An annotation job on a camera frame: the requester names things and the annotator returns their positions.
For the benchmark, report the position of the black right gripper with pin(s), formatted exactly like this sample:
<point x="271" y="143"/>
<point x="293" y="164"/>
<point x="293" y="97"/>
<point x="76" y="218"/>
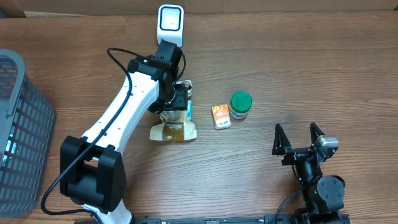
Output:
<point x="281" y="147"/>

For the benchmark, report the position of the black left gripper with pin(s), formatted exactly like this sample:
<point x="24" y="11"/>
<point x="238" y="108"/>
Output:
<point x="182" y="101"/>

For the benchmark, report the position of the brown beige snack pouch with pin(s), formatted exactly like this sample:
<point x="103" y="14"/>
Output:
<point x="176" y="125"/>

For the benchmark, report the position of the orange small carton box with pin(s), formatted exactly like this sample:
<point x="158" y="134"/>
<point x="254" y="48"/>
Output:
<point x="221" y="117"/>

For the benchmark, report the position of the green lid jar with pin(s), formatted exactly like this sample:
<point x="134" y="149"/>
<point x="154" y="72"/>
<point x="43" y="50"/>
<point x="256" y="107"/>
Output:
<point x="240" y="105"/>

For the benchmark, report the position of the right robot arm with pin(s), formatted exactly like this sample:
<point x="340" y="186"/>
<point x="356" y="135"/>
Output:
<point x="322" y="195"/>

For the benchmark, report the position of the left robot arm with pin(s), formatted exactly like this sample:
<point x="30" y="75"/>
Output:
<point x="92" y="172"/>

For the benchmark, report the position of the white barcode scanner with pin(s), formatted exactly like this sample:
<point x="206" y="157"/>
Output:
<point x="170" y="24"/>

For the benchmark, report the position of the grey plastic mesh basket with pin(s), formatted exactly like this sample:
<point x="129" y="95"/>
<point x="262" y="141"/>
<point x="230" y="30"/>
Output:
<point x="27" y="123"/>

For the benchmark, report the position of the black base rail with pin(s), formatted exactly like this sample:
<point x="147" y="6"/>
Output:
<point x="267" y="219"/>

